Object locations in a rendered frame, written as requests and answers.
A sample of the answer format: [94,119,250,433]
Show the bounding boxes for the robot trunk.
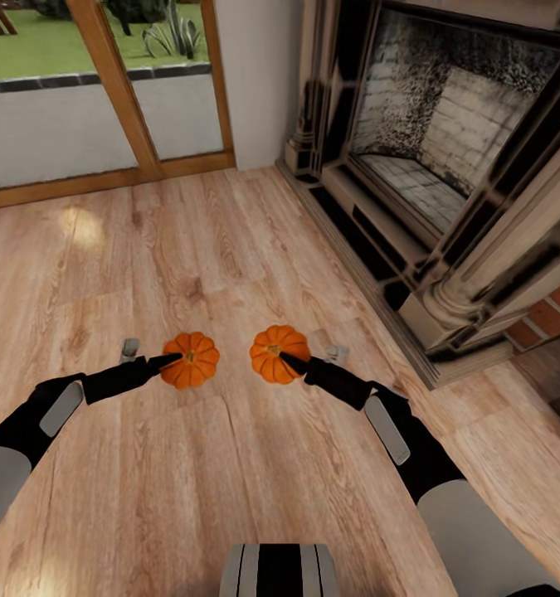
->
[219,543,340,597]

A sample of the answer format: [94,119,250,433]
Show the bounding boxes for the pumpkin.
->
[250,325,313,384]
[159,332,220,391]

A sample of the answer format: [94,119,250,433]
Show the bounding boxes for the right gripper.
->
[280,352,353,400]

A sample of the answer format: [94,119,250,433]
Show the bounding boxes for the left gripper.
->
[103,353,183,397]

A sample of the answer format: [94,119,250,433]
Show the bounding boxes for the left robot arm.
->
[0,337,183,522]

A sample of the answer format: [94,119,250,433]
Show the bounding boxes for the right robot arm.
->
[280,345,560,597]

